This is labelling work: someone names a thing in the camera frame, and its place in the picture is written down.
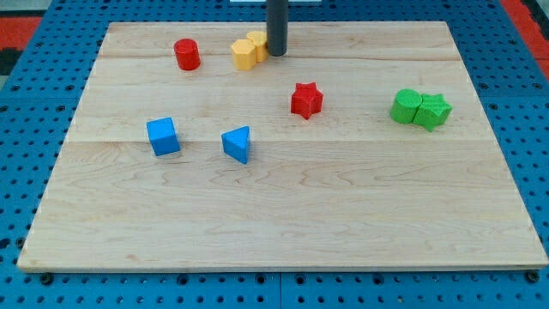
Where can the green cylinder block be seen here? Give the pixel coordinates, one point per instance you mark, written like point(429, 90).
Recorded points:
point(405, 106)

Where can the green star block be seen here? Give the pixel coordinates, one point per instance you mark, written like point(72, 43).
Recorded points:
point(432, 112)

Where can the yellow hexagon block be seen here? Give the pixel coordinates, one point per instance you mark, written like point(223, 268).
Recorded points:
point(260, 41)
point(243, 54)

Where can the blue cube block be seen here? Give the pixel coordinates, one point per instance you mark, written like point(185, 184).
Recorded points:
point(162, 136)

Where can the blue triangular prism block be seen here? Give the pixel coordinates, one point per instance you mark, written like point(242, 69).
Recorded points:
point(236, 144)

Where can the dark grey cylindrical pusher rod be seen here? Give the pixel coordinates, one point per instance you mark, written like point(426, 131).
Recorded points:
point(277, 23)

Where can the rear yellow hexagon block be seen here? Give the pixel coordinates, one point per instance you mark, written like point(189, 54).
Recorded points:
point(260, 41)

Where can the red star block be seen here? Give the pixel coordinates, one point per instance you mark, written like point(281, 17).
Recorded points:
point(306, 100)

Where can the front yellow hexagon block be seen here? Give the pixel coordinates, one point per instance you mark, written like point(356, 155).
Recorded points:
point(243, 54)

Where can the light wooden board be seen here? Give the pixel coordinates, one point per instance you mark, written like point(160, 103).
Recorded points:
point(347, 190)

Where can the red cylinder block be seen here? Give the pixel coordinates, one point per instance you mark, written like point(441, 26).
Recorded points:
point(187, 54)

